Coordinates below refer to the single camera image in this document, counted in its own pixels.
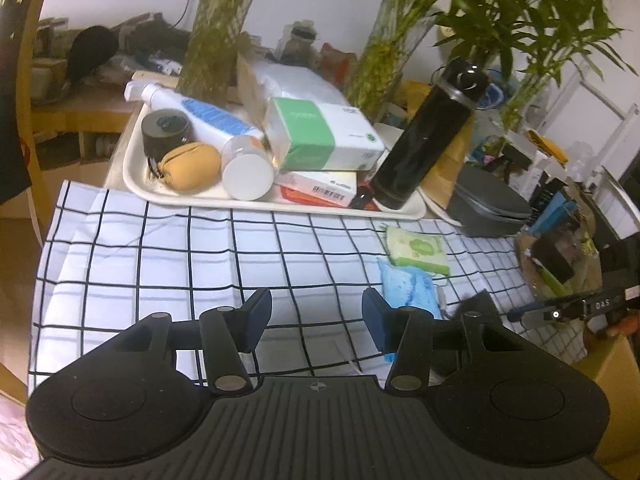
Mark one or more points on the white barcode box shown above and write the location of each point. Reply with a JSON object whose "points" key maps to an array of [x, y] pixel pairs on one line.
{"points": [[315, 185]]}

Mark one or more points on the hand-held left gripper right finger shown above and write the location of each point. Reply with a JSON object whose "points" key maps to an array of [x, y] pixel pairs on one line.
{"points": [[377, 320]]}

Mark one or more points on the curved wooden frame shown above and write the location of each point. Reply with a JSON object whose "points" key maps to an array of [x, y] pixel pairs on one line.
{"points": [[32, 110]]}

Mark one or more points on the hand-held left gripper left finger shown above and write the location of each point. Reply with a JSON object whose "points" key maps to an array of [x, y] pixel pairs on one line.
{"points": [[257, 317]]}

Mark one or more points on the white plastic bag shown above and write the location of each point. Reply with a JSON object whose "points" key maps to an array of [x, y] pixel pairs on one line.
{"points": [[295, 82]]}

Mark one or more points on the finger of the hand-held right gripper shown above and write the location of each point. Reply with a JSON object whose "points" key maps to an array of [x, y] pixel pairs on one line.
{"points": [[525, 312]]}

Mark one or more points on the cardboard box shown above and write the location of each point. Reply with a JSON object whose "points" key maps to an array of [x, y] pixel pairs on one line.
{"points": [[615, 385]]}

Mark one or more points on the small black clip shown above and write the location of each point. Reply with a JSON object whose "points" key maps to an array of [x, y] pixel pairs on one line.
{"points": [[362, 197]]}

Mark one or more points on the blue cloth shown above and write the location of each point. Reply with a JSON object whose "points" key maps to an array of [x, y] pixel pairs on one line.
{"points": [[410, 285]]}

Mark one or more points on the grey zip case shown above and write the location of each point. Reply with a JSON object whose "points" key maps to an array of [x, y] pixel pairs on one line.
{"points": [[490, 210]]}

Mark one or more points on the red packet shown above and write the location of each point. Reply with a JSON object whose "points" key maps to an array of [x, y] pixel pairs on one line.
{"points": [[295, 195]]}

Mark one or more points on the dark glass jar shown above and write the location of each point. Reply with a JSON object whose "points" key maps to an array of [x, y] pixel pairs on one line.
{"points": [[300, 45]]}

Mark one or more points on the black box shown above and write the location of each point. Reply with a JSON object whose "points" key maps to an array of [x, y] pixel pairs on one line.
{"points": [[552, 260]]}

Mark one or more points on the white tray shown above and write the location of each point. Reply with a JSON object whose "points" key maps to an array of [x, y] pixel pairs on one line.
{"points": [[200, 199]]}

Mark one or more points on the clear bag of goods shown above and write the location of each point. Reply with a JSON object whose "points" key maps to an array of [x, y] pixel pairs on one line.
{"points": [[560, 220]]}

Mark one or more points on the white-capped orange bottle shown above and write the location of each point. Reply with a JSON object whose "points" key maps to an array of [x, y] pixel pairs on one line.
{"points": [[247, 172]]}

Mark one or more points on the white plate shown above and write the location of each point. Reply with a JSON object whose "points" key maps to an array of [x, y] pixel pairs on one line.
{"points": [[435, 207]]}

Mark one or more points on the black thermos bottle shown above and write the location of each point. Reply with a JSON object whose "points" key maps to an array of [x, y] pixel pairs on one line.
{"points": [[425, 145]]}

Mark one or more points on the bamboo in glass vase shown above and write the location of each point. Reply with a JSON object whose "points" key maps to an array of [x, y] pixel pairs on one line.
{"points": [[380, 65], [520, 105], [215, 35]]}

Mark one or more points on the yellow packet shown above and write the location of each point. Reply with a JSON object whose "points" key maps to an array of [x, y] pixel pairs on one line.
{"points": [[545, 145]]}

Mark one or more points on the white black-checked cloth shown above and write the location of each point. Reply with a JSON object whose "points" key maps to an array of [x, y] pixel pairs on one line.
{"points": [[150, 260]]}

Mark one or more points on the low wooden shelf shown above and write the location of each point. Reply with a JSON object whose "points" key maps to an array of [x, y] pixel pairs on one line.
{"points": [[85, 115]]}

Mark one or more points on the tan carton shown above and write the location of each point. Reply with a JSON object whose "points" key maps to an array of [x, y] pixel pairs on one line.
{"points": [[246, 80]]}

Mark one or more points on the black round jar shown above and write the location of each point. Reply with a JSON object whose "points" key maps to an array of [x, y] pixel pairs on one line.
{"points": [[165, 132]]}

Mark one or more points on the green white tissue pack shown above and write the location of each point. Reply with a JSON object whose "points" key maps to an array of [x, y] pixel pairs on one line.
{"points": [[320, 135]]}

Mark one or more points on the white blue-label lotion bottle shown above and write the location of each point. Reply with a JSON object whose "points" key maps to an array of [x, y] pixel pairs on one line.
{"points": [[210, 115]]}

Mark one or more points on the person's right hand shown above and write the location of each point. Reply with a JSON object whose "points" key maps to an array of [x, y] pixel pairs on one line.
{"points": [[625, 326]]}

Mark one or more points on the tan silicone pouch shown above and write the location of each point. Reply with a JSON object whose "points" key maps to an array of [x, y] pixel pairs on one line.
{"points": [[192, 167]]}

